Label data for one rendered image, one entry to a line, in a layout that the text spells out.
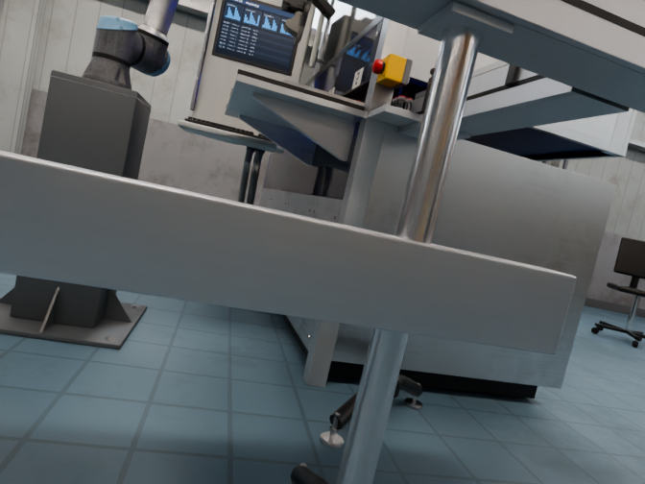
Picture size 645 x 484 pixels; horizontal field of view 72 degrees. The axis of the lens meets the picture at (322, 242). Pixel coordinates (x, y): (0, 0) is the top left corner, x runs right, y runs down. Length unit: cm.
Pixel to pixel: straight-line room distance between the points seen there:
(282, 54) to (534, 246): 149
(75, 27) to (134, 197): 532
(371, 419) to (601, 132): 149
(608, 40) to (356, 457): 64
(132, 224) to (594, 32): 61
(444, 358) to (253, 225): 122
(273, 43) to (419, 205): 192
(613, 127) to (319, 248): 155
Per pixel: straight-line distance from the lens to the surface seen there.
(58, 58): 578
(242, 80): 136
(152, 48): 178
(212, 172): 535
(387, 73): 136
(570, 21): 70
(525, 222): 171
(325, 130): 147
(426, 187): 60
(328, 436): 121
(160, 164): 540
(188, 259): 52
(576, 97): 90
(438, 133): 61
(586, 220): 189
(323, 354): 147
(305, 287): 54
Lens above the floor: 57
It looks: 5 degrees down
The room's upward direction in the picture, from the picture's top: 13 degrees clockwise
